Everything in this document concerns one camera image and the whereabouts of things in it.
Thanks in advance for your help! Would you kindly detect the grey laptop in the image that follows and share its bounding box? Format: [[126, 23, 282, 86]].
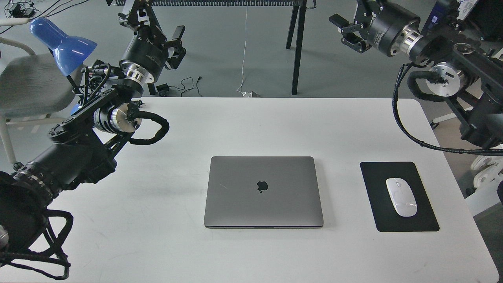
[[204, 156, 324, 229]]

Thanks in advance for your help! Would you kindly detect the black power adapter with cable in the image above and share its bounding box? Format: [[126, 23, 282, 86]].
[[156, 76, 203, 97]]

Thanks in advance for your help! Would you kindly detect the blue desk lamp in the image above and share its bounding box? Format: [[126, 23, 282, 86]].
[[30, 17, 97, 115]]

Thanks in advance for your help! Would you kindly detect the grey white chair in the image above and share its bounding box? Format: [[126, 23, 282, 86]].
[[1, 18, 81, 169]]

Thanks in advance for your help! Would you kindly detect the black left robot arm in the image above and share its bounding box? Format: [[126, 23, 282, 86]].
[[0, 0, 186, 281]]

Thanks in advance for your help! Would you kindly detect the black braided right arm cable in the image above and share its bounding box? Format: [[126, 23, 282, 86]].
[[392, 63, 503, 157]]

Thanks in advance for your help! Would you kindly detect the black mouse pad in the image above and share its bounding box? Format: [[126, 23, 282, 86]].
[[360, 162, 439, 232]]

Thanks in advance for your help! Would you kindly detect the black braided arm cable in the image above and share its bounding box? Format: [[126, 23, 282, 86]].
[[0, 209, 74, 280], [392, 63, 503, 157]]

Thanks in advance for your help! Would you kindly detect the white hanging cable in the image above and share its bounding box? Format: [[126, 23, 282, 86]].
[[236, 7, 261, 98]]

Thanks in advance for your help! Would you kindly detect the cardboard box with print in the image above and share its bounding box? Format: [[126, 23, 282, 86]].
[[457, 0, 479, 20]]

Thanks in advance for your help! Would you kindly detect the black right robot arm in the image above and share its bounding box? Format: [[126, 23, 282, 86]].
[[329, 0, 503, 156]]

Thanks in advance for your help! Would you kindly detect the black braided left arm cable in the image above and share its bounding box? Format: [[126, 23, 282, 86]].
[[0, 209, 74, 280]]

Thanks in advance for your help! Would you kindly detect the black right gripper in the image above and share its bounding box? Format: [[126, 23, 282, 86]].
[[329, 0, 420, 57]]

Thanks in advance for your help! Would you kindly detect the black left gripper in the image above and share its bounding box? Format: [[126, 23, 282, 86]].
[[119, 0, 186, 84]]

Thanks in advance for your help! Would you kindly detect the white computer mouse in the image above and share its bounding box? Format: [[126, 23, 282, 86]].
[[385, 178, 417, 217]]

